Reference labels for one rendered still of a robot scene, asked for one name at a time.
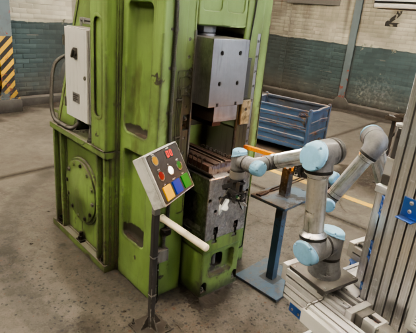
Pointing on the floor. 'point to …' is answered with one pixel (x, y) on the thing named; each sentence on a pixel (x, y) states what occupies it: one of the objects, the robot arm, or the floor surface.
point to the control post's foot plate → (139, 325)
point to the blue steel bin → (292, 121)
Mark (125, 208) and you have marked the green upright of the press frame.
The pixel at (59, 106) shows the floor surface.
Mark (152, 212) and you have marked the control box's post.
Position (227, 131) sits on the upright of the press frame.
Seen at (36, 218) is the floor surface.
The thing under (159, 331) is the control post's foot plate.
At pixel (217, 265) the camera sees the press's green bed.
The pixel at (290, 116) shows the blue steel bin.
